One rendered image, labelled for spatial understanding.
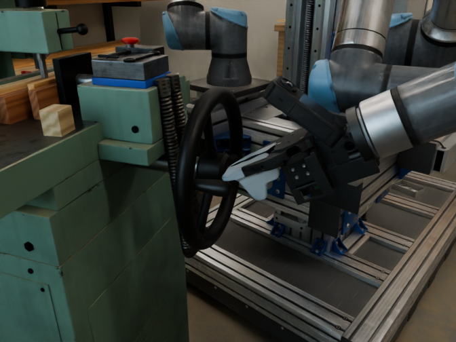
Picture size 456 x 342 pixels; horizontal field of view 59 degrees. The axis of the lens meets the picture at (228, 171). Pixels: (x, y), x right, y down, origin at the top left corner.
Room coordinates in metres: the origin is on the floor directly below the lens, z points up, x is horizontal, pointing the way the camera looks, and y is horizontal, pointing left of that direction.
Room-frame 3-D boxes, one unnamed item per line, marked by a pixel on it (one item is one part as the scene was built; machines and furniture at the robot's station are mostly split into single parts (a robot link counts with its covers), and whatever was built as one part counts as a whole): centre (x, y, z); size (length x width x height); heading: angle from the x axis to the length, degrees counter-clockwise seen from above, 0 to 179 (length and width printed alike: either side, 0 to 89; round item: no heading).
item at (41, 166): (0.73, 0.24, 0.87); 0.61 x 0.30 x 0.06; 161
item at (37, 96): (0.73, 0.30, 0.92); 0.17 x 0.02 x 0.05; 161
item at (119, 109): (0.70, 0.16, 0.91); 0.15 x 0.14 x 0.09; 161
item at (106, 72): (0.70, 0.16, 0.99); 0.13 x 0.11 x 0.06; 161
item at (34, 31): (0.77, 0.36, 1.03); 0.14 x 0.07 x 0.09; 71
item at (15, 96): (0.74, 0.33, 0.92); 0.23 x 0.02 x 0.04; 161
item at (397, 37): (1.02, -0.38, 0.98); 0.13 x 0.12 x 0.14; 65
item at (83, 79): (0.73, 0.25, 0.95); 0.09 x 0.07 x 0.09; 161
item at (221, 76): (1.35, 0.00, 0.87); 0.15 x 0.15 x 0.10
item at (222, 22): (1.35, 0.00, 0.98); 0.13 x 0.12 x 0.14; 91
